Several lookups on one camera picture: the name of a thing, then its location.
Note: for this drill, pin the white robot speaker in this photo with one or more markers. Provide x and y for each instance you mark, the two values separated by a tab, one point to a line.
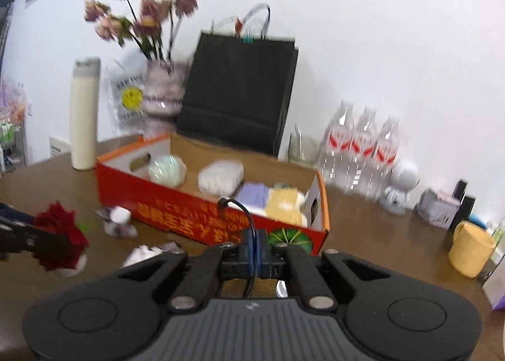
400	187

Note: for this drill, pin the purple knitted pouch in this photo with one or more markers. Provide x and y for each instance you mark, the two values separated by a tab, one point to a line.
252	195

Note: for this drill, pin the green spray bottle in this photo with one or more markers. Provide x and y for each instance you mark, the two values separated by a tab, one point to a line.
499	233

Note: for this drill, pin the clear smiley plastic bag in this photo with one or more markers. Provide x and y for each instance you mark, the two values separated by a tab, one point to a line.
128	98

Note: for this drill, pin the grey tin box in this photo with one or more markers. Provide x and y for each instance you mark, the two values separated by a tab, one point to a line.
438	209

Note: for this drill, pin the teal binder clip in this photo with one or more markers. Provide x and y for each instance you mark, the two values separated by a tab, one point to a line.
248	38

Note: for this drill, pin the white paper bag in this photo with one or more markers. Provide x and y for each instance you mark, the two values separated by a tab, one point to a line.
495	286

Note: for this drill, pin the black box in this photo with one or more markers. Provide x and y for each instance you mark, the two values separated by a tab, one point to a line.
461	189
465	211

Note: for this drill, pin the black paper bag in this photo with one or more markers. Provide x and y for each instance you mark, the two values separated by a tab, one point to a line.
236	89

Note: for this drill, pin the green tissue packet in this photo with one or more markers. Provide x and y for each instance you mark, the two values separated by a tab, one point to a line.
167	171

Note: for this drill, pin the white and tan plush toy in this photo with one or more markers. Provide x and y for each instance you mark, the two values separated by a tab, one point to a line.
282	203

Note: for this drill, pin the translucent plastic box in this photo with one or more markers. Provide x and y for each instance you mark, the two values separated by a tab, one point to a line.
221	177

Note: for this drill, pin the white wall socket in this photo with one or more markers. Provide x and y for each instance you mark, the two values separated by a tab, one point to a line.
60	147

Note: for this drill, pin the dried pink flowers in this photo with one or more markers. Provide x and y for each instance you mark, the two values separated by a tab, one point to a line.
150	10

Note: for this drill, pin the white thermos bottle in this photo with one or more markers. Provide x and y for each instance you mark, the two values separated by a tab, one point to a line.
85	116

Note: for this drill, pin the red rose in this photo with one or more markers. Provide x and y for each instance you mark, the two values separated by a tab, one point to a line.
59	227

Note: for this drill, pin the wooden desktop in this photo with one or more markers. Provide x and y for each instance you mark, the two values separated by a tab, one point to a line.
394	242

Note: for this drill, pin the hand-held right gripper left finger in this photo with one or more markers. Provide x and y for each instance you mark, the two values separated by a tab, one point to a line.
197	274

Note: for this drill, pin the red printed cardboard box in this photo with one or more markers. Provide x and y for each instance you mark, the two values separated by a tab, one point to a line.
177	207

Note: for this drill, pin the glass cup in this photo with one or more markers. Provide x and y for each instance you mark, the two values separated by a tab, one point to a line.
305	150

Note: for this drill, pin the clear plastic spoon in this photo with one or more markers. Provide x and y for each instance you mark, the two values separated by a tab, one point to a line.
298	140

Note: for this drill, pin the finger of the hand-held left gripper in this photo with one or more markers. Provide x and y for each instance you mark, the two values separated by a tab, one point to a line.
15	213
19	240

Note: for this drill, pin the cluttered shelf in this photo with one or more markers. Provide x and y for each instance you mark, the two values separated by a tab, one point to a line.
12	128

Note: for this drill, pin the yellow mug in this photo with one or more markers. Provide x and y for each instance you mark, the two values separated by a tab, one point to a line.
471	250

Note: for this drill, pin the fuzzy pink vase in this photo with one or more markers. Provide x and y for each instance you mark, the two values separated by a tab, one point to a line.
163	89

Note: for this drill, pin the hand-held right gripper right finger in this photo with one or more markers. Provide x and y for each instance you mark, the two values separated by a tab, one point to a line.
303	274

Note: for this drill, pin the blue object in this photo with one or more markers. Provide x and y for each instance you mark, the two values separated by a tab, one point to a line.
479	221

